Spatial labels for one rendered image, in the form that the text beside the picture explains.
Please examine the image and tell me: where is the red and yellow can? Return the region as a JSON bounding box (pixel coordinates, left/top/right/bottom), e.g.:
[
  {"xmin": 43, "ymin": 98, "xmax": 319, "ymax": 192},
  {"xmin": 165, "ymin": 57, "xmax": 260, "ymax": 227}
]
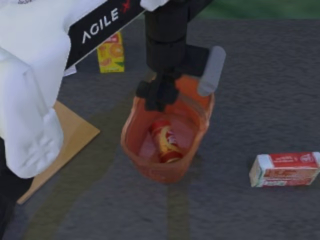
[{"xmin": 149, "ymin": 119, "xmax": 185, "ymax": 164}]

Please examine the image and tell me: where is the orange plastic basket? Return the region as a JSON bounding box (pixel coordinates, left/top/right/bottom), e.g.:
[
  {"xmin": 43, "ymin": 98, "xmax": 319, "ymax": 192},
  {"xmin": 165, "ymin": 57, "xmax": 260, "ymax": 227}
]
[{"xmin": 120, "ymin": 46, "xmax": 227, "ymax": 185}]

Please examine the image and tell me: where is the yellow orange juice carton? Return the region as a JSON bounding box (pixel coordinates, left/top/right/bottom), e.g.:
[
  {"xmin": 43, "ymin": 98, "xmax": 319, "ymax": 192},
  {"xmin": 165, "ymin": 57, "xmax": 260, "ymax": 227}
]
[{"xmin": 96, "ymin": 31, "xmax": 126, "ymax": 74}]

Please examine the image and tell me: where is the brown cardboard sheet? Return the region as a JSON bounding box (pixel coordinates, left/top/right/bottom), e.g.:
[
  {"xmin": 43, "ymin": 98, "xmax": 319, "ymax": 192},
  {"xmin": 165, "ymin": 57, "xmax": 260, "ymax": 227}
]
[{"xmin": 16, "ymin": 100, "xmax": 101, "ymax": 205}]

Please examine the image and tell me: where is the dark grey table cloth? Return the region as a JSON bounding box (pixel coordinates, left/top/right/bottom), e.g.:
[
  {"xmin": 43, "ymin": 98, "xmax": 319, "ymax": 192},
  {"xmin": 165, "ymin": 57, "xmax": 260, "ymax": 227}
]
[{"xmin": 0, "ymin": 18, "xmax": 320, "ymax": 240}]

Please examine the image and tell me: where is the red and white carton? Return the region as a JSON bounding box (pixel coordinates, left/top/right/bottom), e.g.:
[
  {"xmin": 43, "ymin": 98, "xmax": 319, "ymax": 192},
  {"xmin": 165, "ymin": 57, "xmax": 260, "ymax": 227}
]
[{"xmin": 248, "ymin": 151, "xmax": 320, "ymax": 189}]

